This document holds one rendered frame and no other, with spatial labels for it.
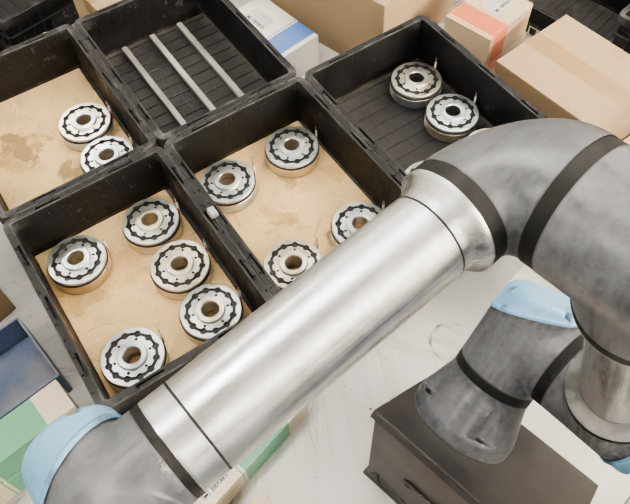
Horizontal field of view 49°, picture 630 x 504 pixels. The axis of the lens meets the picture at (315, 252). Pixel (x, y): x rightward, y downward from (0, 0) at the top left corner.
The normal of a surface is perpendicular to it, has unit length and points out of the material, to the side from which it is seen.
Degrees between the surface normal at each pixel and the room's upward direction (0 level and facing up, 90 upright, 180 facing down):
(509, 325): 49
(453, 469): 44
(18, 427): 0
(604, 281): 70
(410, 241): 12
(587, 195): 31
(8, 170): 0
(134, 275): 0
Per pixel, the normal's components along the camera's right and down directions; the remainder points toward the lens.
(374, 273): 0.14, -0.26
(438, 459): 0.46, -0.82
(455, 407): -0.46, -0.25
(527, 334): -0.47, -0.01
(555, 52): -0.03, -0.54
